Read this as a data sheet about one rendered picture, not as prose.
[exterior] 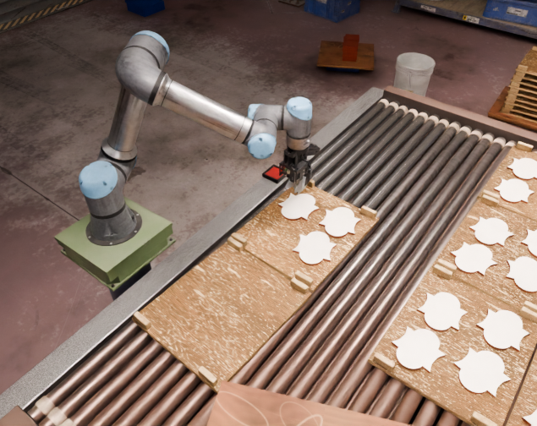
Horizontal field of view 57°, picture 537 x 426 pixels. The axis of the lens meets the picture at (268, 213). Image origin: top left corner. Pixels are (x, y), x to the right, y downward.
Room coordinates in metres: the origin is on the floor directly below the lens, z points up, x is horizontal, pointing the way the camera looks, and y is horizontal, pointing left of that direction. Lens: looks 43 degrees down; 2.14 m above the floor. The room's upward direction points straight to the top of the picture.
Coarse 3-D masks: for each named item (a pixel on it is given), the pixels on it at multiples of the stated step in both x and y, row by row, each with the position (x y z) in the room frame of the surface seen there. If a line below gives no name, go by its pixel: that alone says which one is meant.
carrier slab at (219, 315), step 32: (224, 256) 1.07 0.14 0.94; (192, 288) 0.94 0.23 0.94; (224, 288) 0.94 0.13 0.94; (256, 288) 0.94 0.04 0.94; (288, 288) 0.94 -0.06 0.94; (160, 320) 0.82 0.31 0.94; (192, 320) 0.82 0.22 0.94; (224, 320) 0.82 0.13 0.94; (256, 320) 0.82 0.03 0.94; (192, 352) 0.72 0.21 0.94; (224, 352) 0.72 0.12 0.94; (256, 352) 0.72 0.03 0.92
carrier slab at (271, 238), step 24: (288, 192) 1.39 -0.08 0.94; (312, 192) 1.39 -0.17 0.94; (264, 216) 1.26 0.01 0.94; (312, 216) 1.26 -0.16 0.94; (360, 216) 1.26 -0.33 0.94; (264, 240) 1.14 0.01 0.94; (288, 240) 1.14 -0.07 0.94; (336, 240) 1.14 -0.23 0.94; (360, 240) 1.15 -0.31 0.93; (288, 264) 1.04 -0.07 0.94; (336, 264) 1.04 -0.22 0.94; (312, 288) 0.94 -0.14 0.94
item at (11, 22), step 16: (0, 0) 5.14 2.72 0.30; (16, 0) 5.27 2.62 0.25; (32, 0) 5.41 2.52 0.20; (48, 0) 5.55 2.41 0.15; (64, 0) 5.71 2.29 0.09; (80, 0) 5.85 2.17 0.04; (0, 16) 5.10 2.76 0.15; (16, 16) 5.23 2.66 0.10; (32, 16) 5.36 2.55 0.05; (0, 32) 5.03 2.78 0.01
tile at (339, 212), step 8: (336, 208) 1.29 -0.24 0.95; (344, 208) 1.29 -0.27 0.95; (328, 216) 1.24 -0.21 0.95; (336, 216) 1.24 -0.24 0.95; (344, 216) 1.24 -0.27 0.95; (352, 216) 1.24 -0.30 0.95; (320, 224) 1.21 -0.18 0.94; (328, 224) 1.21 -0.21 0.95; (336, 224) 1.21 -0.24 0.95; (344, 224) 1.21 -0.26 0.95; (352, 224) 1.21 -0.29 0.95; (328, 232) 1.17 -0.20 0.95; (336, 232) 1.17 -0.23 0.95; (344, 232) 1.17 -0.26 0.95; (352, 232) 1.17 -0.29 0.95
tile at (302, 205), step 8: (288, 200) 1.33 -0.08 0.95; (296, 200) 1.33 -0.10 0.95; (304, 200) 1.33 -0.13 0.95; (312, 200) 1.33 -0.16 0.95; (288, 208) 1.29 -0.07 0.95; (296, 208) 1.29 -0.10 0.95; (304, 208) 1.29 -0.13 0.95; (312, 208) 1.29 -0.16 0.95; (288, 216) 1.25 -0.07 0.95; (296, 216) 1.25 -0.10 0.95; (304, 216) 1.25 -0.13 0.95
